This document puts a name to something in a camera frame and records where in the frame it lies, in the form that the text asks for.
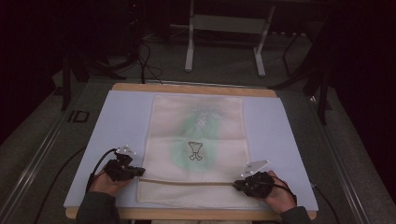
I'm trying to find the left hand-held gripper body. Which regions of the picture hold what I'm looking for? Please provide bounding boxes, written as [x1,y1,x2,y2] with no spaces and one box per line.
[103,144,138,182]

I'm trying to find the white table board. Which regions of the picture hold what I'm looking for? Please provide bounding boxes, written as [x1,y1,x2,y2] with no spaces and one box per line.
[64,82,318,222]

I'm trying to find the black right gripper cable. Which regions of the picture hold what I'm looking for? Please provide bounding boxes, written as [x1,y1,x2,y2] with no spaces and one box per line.
[273,175,340,224]

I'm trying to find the aluminium floor rail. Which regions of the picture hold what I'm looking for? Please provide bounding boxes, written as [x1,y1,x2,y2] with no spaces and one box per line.
[306,95,373,224]
[0,90,87,220]

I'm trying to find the white printed cloth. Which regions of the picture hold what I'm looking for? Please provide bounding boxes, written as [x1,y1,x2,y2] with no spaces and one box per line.
[136,94,265,210]

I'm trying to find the white metal stand frame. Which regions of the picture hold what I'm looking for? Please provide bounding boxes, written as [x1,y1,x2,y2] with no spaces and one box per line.
[184,0,276,77]

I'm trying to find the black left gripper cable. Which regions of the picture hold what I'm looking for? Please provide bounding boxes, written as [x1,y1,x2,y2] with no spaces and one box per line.
[33,147,119,224]

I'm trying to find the black stand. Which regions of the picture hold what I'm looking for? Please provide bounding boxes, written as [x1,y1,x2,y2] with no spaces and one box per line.
[270,29,332,126]
[59,50,127,112]

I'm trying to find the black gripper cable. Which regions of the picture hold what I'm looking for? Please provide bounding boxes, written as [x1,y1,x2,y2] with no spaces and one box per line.
[273,175,340,224]
[33,147,119,224]

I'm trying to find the person's right hand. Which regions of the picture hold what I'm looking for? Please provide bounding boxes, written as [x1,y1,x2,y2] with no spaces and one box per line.
[262,169,298,215]

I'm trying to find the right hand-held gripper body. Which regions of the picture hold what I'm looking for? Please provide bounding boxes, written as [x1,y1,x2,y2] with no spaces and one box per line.
[240,160,276,199]

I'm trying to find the light blue mat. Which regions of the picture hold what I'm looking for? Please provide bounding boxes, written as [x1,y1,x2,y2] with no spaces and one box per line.
[64,90,319,213]

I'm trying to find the black floor cables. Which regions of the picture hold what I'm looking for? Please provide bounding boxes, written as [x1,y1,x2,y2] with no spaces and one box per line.
[135,38,165,86]

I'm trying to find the person's left hand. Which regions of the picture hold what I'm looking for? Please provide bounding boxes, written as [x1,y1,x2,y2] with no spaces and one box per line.
[88,169,132,198]

